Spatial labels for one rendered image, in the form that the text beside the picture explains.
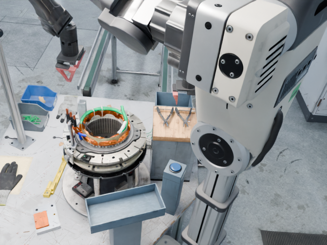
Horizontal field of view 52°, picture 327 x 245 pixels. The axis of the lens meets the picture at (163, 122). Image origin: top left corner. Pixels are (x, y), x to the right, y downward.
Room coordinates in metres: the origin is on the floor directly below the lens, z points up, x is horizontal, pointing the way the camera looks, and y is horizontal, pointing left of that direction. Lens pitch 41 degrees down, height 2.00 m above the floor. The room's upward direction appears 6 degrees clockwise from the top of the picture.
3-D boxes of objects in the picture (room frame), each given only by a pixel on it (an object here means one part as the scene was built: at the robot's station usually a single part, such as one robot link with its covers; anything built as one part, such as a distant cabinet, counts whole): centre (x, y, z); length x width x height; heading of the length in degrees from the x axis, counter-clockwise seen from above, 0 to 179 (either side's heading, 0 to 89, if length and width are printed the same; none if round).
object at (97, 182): (0.81, 0.23, 0.91); 0.02 x 0.02 x 0.21
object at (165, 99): (1.24, -0.04, 0.92); 0.17 x 0.11 x 0.28; 95
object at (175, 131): (1.08, -0.05, 1.05); 0.20 x 0.19 x 0.02; 5
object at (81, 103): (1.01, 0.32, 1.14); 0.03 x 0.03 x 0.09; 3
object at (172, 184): (0.85, -0.06, 0.91); 0.07 x 0.07 x 0.25; 73
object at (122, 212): (0.64, 0.10, 0.92); 0.25 x 0.11 x 0.28; 113
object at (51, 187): (0.93, 0.45, 0.80); 0.22 x 0.04 x 0.03; 176
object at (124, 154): (0.94, 0.22, 1.09); 0.32 x 0.32 x 0.01
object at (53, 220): (0.72, 0.42, 0.79); 0.12 x 0.09 x 0.02; 28
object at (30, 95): (1.44, 0.70, 0.82); 0.16 x 0.14 x 0.07; 94
